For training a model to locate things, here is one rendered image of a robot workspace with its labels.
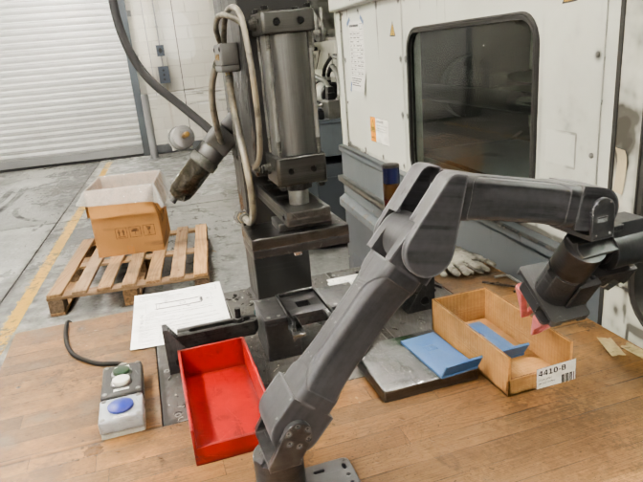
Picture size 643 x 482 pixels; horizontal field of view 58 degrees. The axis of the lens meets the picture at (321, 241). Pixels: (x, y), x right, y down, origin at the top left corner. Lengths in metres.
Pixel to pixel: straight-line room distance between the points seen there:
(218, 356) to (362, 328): 0.45
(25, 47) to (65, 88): 0.79
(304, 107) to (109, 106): 9.27
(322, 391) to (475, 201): 0.29
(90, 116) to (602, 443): 9.77
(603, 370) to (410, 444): 0.38
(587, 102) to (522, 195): 0.61
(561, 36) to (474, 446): 0.88
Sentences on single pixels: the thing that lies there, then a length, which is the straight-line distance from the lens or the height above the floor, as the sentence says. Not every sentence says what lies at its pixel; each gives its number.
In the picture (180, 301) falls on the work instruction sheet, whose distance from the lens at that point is 1.43.
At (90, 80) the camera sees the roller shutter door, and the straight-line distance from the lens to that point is 10.22.
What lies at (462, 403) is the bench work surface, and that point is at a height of 0.90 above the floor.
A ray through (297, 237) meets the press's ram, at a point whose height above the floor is 1.13.
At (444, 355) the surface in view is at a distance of 1.05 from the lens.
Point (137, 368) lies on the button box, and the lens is 1.11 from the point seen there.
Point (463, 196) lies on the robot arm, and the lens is 0.67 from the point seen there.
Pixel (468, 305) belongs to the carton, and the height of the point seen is 0.94.
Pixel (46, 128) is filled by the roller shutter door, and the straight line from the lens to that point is 10.38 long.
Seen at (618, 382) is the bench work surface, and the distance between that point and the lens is 1.07.
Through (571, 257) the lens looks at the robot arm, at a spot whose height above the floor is 1.15.
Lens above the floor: 1.44
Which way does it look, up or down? 18 degrees down
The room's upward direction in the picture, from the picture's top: 5 degrees counter-clockwise
